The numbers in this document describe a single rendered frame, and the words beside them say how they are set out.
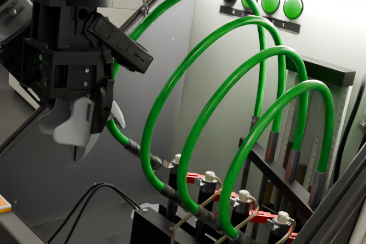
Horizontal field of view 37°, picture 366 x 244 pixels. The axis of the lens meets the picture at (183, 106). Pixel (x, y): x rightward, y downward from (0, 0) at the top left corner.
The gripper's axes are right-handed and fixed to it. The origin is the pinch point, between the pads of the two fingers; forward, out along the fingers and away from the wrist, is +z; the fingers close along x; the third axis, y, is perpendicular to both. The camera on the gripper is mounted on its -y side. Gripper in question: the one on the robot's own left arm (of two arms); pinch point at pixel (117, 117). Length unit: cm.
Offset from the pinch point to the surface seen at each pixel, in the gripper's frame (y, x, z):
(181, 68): -10.0, 9.1, -1.7
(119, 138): 2.0, -0.7, 3.1
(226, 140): -21.5, -25.9, 34.0
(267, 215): -5.2, 11.3, 26.5
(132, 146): 1.2, -1.4, 6.0
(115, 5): -112, -276, 48
